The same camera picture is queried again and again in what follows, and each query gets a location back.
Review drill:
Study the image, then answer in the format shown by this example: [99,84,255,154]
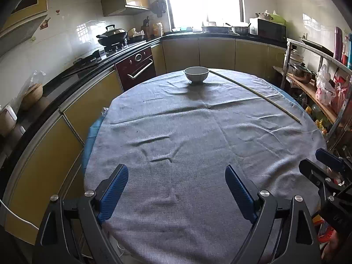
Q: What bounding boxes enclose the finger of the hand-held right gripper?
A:
[315,148,352,171]
[299,158,345,196]

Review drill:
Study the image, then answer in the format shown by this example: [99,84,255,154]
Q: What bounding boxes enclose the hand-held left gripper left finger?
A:
[33,163,130,264]

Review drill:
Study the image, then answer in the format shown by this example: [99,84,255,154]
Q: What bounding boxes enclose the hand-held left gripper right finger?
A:
[225,165,323,264]

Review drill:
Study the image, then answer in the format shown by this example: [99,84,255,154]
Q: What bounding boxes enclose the red plastic basket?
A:
[312,213,342,244]

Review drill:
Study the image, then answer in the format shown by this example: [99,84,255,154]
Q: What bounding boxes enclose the yellow snack bags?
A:
[313,118,328,136]

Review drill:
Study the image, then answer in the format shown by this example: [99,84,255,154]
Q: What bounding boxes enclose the blue table cover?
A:
[82,107,106,176]

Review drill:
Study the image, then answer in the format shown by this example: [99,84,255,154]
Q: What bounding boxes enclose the red plastic bag on shelf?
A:
[334,74,352,114]

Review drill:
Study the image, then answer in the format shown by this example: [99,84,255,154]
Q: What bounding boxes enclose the pink and white plastic bag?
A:
[315,64,338,107]

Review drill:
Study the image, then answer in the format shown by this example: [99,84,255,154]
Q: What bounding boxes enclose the metal storage shelf rack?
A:
[273,38,352,172]

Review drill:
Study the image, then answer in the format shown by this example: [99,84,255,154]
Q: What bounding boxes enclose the grey tablecloth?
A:
[83,69,328,264]

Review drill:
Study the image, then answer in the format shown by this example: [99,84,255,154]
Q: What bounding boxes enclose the metal pot with glass lid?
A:
[288,62,316,85]

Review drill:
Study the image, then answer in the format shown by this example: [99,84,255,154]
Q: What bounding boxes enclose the yellow lower kitchen cabinets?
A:
[0,37,287,246]

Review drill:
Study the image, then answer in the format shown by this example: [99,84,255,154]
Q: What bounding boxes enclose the long thin wooden stick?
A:
[209,70,302,123]

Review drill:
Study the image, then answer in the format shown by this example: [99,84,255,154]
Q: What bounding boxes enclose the purple thermos bottle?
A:
[333,27,343,62]

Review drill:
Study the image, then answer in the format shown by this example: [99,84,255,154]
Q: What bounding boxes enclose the dark red oven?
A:
[115,46,156,92]

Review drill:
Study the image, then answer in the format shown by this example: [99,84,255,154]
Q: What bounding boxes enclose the white ceramic bowl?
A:
[184,66,210,84]

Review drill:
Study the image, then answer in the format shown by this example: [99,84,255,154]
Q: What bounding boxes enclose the black kitchen countertop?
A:
[0,31,287,177]

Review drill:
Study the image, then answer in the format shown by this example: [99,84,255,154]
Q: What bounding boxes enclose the white electric kettle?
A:
[0,105,18,137]

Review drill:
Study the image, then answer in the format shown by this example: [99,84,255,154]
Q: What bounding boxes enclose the clay pot in plastic bag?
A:
[20,71,46,111]

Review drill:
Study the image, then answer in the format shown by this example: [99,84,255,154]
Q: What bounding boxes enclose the black gas stove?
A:
[73,43,130,67]

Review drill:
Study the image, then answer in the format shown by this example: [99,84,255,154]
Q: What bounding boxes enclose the black microwave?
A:
[249,18,287,42]

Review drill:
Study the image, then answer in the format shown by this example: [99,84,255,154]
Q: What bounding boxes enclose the green bag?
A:
[269,11,287,26]

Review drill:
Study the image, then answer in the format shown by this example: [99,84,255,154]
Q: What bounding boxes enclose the small metal basin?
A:
[231,25,251,36]

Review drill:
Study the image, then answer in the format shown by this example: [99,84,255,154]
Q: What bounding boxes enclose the black wok with lid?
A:
[96,24,128,47]

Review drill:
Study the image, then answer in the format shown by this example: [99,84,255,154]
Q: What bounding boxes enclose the wide metal basin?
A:
[201,23,232,34]

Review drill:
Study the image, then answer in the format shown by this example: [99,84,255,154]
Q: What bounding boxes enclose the dark bottle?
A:
[141,16,154,38]

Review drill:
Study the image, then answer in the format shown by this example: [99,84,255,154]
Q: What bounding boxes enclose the dark hanging pan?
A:
[150,0,167,17]

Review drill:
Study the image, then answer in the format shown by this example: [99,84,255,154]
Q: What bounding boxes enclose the kitchen window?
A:
[163,0,246,33]

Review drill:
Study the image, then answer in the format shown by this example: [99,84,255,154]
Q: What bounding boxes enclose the yellow framed wall cabinet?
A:
[0,0,49,58]

